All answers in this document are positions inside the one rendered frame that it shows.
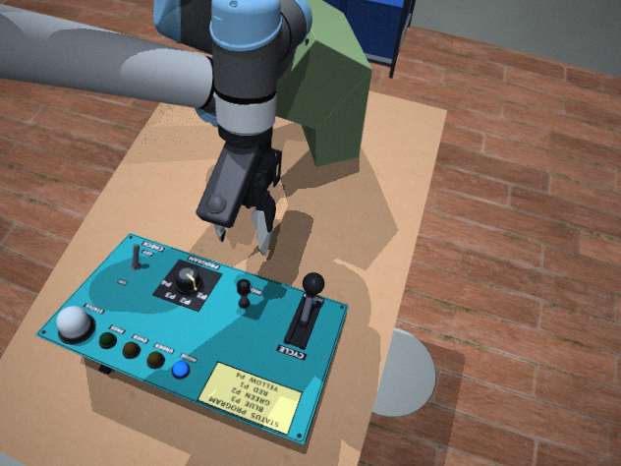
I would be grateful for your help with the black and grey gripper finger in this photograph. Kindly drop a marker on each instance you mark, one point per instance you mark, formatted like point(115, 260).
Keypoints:
point(262, 217)
point(220, 230)

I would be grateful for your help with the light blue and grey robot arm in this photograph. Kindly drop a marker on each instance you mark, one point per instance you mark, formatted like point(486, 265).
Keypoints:
point(245, 39)

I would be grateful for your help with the teal control console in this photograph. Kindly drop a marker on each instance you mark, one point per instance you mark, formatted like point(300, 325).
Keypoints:
point(147, 296)

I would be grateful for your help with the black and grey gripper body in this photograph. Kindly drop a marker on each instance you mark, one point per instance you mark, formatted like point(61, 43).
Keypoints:
point(267, 163)

